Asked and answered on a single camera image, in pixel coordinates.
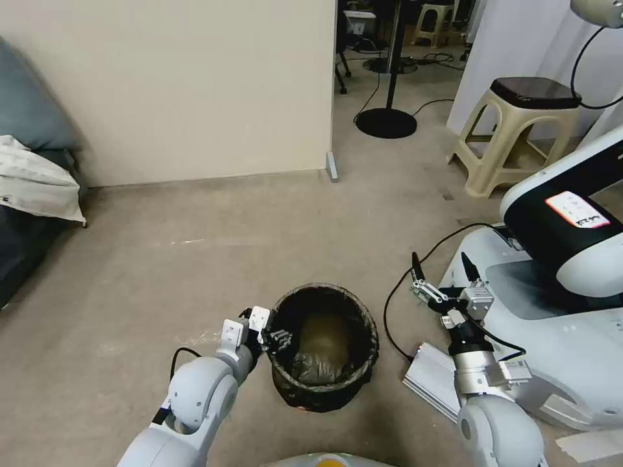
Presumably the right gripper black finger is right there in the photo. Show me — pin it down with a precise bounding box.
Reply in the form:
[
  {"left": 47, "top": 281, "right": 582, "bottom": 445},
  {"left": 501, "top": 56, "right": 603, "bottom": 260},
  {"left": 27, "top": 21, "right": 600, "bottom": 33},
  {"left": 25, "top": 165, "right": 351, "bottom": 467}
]
[
  {"left": 408, "top": 251, "right": 448, "bottom": 312},
  {"left": 461, "top": 251, "right": 490, "bottom": 293}
]

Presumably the trash can with black bag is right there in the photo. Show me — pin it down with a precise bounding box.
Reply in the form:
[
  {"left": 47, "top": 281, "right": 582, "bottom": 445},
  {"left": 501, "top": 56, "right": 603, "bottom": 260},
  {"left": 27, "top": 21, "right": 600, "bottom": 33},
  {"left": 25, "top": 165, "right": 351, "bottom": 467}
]
[{"left": 265, "top": 281, "right": 381, "bottom": 414}]

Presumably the black floor stand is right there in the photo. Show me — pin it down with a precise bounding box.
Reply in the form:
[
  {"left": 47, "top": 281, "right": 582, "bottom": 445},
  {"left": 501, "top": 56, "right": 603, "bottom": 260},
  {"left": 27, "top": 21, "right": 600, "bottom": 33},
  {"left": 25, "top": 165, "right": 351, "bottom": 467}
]
[{"left": 354, "top": 0, "right": 419, "bottom": 140}]

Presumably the silver ribbed metal box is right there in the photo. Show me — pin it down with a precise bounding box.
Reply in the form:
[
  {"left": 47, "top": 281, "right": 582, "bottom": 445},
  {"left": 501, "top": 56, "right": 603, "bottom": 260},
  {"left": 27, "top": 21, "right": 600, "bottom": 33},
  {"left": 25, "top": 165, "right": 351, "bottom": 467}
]
[{"left": 402, "top": 342, "right": 462, "bottom": 423}]

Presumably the white robot with black panel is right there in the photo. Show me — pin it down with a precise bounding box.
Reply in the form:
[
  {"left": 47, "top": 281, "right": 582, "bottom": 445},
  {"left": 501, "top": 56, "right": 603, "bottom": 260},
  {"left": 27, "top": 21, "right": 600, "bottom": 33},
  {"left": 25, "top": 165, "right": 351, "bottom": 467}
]
[{"left": 437, "top": 124, "right": 623, "bottom": 432}]

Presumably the white robot front shell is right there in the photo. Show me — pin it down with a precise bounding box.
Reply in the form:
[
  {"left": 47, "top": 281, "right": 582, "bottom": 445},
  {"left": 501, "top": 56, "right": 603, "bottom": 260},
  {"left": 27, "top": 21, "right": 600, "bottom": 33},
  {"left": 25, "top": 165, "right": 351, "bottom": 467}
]
[{"left": 269, "top": 451, "right": 374, "bottom": 467}]

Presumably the white tape strip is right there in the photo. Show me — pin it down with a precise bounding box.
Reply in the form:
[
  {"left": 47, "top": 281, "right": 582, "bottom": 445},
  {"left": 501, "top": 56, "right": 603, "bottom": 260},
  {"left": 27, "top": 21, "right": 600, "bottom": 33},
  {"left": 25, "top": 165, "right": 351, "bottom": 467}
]
[{"left": 554, "top": 420, "right": 623, "bottom": 464}]

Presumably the black glossy stool seat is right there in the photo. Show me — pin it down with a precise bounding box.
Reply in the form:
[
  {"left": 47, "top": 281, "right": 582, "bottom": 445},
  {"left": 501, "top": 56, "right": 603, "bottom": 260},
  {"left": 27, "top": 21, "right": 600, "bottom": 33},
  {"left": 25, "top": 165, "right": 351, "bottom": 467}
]
[{"left": 488, "top": 76, "right": 583, "bottom": 110}]

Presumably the round dark stand base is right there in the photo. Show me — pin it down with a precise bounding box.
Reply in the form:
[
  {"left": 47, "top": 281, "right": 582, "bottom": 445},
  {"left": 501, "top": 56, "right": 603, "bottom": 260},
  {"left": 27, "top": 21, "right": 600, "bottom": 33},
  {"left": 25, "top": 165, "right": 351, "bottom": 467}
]
[{"left": 361, "top": 55, "right": 420, "bottom": 75}]

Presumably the dark grey sofa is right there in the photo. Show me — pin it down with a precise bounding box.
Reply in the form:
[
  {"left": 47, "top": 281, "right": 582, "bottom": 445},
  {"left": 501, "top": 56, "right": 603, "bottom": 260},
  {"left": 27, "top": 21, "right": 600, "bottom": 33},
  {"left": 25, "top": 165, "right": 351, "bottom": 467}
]
[{"left": 0, "top": 147, "right": 90, "bottom": 310}]

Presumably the small beige plastic stool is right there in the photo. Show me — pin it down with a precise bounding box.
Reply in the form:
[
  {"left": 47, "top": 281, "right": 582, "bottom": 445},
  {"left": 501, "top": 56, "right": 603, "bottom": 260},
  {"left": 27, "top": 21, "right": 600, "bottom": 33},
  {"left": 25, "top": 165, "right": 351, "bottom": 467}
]
[{"left": 411, "top": 1, "right": 456, "bottom": 49}]

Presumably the black office chair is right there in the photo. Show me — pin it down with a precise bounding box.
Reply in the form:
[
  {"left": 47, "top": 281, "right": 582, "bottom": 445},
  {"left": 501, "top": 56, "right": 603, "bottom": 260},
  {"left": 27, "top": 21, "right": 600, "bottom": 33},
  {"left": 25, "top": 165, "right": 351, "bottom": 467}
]
[{"left": 334, "top": 0, "right": 378, "bottom": 96}]

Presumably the white pillow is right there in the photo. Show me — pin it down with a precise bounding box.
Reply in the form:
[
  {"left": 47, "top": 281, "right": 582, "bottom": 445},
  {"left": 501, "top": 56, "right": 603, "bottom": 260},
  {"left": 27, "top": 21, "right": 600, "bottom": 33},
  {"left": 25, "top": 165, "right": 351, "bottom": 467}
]
[{"left": 0, "top": 134, "right": 89, "bottom": 228}]

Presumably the white rounded device head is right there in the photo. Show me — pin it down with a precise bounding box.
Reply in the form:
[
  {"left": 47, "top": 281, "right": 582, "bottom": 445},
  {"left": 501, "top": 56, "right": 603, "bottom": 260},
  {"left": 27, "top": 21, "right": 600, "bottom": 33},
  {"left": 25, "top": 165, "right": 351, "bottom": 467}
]
[{"left": 568, "top": 0, "right": 623, "bottom": 29}]

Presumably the grey-blue cushion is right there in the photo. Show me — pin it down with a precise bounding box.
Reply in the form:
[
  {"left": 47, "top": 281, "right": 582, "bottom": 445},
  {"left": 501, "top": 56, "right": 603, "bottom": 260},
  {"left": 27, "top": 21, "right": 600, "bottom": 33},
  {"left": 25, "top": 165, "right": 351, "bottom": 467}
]
[{"left": 0, "top": 36, "right": 82, "bottom": 152}]

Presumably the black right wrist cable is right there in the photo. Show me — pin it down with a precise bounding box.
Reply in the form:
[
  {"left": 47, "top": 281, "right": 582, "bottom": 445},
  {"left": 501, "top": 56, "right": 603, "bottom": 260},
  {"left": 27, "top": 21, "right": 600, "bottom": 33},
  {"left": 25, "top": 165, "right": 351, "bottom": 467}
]
[{"left": 478, "top": 329, "right": 528, "bottom": 362}]

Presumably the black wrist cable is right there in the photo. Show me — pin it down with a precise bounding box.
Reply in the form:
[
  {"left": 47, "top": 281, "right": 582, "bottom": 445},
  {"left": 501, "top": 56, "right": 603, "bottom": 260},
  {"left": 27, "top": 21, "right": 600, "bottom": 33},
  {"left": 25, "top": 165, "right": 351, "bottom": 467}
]
[
  {"left": 478, "top": 329, "right": 528, "bottom": 362},
  {"left": 169, "top": 346, "right": 204, "bottom": 386}
]

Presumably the black floor cable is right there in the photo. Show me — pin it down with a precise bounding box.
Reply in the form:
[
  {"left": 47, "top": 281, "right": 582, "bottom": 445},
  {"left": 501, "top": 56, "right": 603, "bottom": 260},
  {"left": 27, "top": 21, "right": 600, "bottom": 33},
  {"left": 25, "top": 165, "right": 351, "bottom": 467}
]
[{"left": 383, "top": 222, "right": 510, "bottom": 364}]

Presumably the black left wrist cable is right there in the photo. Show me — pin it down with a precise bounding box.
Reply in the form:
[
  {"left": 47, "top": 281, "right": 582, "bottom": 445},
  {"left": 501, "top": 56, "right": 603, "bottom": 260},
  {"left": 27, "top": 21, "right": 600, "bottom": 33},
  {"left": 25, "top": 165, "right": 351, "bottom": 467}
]
[{"left": 169, "top": 346, "right": 204, "bottom": 386}]

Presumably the black stand power cable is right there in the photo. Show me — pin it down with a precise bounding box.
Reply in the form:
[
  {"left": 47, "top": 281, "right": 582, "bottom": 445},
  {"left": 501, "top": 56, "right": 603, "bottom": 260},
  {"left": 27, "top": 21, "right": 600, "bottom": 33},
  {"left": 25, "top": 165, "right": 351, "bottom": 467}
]
[{"left": 352, "top": 71, "right": 456, "bottom": 123}]

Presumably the black looping device cable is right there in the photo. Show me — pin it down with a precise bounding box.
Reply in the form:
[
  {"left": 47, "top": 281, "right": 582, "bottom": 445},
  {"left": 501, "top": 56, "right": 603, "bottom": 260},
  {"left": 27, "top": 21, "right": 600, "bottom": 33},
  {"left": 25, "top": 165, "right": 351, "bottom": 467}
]
[{"left": 570, "top": 23, "right": 623, "bottom": 111}]

